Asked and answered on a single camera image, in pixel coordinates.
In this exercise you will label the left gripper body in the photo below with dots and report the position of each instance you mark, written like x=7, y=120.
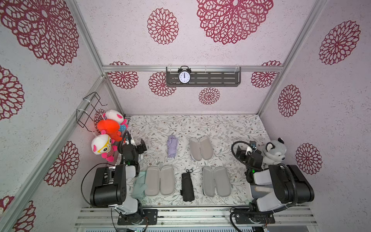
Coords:
x=140, y=150

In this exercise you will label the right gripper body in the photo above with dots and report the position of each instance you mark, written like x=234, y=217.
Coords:
x=243, y=151

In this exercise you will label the black umbrella case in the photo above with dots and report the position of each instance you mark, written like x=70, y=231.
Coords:
x=216, y=181

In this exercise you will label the black umbrella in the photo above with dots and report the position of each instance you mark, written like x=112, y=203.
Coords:
x=187, y=190

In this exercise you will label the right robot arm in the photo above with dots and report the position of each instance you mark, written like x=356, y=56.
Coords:
x=286, y=183

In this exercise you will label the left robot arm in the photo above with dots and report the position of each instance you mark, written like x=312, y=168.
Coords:
x=109, y=187

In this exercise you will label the purple folded umbrella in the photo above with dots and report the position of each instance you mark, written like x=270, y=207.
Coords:
x=172, y=145

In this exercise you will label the green folded umbrella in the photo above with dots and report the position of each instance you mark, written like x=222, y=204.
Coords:
x=139, y=186

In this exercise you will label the husky plush toy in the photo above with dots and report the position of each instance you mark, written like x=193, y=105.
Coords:
x=274, y=153

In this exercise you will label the orange plush toy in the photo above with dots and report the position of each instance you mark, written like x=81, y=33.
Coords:
x=111, y=128

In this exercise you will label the white plush with glasses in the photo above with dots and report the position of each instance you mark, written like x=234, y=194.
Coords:
x=103, y=145

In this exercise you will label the white pink plush top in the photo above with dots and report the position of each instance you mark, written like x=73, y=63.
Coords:
x=117, y=117

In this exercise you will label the floral table mat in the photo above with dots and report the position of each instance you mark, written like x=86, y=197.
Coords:
x=223, y=131

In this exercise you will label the black alarm clock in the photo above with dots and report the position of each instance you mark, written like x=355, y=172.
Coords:
x=184, y=74

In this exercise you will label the black wire rack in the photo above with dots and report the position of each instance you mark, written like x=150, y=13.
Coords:
x=85, y=115

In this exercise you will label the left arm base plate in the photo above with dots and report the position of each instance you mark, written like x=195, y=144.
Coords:
x=149, y=217

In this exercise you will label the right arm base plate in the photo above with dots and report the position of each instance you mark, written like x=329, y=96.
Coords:
x=243, y=216

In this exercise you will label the grey wall shelf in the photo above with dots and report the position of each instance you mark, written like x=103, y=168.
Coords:
x=205, y=78

